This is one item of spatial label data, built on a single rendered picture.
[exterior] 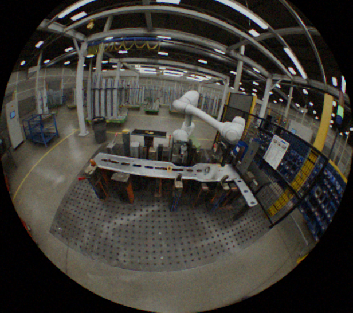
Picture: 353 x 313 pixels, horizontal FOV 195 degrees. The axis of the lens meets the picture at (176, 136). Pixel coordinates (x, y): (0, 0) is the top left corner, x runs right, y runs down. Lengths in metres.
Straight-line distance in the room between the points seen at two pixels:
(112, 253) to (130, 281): 0.80
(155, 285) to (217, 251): 0.95
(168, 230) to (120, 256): 0.42
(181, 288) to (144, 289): 0.41
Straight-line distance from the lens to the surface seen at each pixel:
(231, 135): 0.61
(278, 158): 1.22
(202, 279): 1.71
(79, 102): 4.14
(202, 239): 0.96
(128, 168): 0.87
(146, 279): 1.63
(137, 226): 0.94
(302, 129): 7.29
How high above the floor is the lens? 1.59
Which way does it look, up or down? 24 degrees down
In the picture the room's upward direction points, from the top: 9 degrees clockwise
